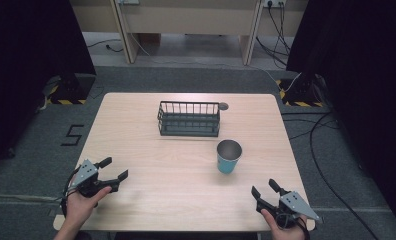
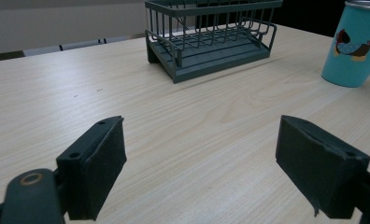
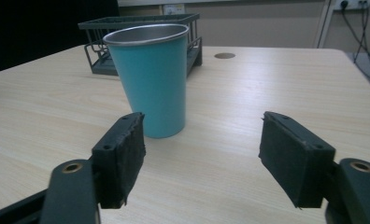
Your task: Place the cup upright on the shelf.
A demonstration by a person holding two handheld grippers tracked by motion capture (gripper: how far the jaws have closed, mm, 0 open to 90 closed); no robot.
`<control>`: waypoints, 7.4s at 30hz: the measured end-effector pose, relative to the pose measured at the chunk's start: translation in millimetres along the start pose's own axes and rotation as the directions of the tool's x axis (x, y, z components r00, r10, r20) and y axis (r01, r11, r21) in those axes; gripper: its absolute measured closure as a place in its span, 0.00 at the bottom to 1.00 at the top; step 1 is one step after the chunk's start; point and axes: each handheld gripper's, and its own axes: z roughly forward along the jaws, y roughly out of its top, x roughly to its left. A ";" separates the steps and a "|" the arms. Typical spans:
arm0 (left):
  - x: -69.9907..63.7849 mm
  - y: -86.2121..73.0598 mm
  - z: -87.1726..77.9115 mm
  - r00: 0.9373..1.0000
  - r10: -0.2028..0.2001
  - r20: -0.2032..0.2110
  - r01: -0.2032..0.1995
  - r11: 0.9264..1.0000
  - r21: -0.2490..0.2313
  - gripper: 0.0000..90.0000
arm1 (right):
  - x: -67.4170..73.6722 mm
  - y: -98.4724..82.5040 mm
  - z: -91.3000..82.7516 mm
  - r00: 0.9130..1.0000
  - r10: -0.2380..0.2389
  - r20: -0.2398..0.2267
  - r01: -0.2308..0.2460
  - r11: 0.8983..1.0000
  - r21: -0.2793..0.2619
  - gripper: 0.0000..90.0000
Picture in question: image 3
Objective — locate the white wall power socket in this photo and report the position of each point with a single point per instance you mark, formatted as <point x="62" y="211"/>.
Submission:
<point x="352" y="4"/>

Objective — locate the teal metal cup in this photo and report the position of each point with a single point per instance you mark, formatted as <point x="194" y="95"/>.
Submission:
<point x="155" y="84"/>

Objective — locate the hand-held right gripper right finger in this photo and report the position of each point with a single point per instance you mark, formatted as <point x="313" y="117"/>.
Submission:
<point x="293" y="161"/>

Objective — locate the white wall switch box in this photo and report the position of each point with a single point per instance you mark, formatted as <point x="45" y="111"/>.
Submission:
<point x="173" y="9"/>

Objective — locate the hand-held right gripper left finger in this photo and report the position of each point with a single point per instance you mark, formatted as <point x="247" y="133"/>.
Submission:
<point x="117" y="158"/>

